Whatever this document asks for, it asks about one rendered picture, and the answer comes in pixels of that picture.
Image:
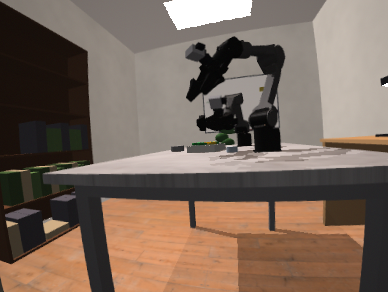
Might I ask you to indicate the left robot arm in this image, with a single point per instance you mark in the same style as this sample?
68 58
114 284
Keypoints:
265 114

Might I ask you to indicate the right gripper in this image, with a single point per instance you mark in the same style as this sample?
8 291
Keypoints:
226 122

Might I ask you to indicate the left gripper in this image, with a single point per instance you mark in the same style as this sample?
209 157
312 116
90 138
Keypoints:
206 82

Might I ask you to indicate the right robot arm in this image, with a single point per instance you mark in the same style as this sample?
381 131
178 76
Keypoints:
242 128

